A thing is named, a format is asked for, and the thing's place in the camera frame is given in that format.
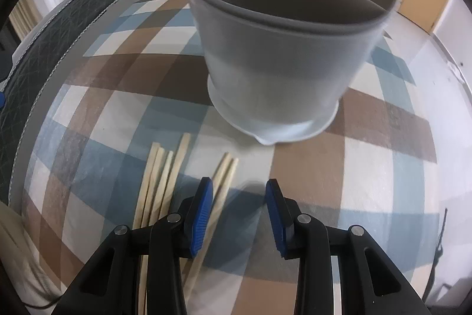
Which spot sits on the bunch of wooden chopsticks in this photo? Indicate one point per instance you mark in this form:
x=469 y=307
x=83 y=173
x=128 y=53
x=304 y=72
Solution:
x=180 y=158

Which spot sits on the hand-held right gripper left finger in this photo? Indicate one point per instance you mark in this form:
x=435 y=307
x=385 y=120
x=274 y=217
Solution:
x=201 y=219

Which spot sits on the checked rug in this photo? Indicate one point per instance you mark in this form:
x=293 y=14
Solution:
x=368 y=152

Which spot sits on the white cloth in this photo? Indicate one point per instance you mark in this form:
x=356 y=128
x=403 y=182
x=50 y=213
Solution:
x=456 y=73

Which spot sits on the white grey utensil holder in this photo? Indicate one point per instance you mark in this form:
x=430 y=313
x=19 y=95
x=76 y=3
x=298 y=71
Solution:
x=276 y=79

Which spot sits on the cream cloth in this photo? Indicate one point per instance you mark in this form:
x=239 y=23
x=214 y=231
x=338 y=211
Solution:
x=22 y=256

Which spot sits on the beige curtain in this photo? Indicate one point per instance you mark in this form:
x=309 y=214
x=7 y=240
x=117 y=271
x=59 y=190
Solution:
x=25 y=18

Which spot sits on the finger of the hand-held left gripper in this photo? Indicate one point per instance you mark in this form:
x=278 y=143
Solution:
x=2 y=100

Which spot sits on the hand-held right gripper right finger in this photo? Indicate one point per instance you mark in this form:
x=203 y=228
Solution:
x=276 y=219

